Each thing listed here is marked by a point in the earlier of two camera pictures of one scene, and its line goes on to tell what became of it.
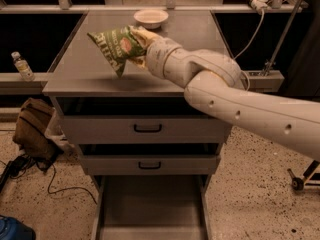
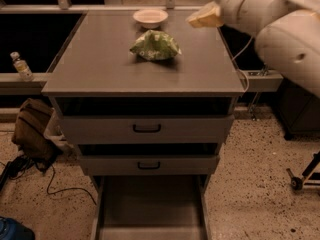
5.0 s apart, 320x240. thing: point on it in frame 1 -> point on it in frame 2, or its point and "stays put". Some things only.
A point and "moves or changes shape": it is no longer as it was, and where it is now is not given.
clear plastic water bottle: x=23 y=67 stays put
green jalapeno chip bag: x=118 y=45 moves or changes shape
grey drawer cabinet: x=152 y=148 stays put
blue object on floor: x=12 y=229 stays put
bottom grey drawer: x=151 y=207 stays put
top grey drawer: x=140 y=120 stays put
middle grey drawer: x=147 y=159 stays put
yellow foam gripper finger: x=145 y=36 -> x=207 y=16
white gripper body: x=156 y=58 -> x=232 y=4
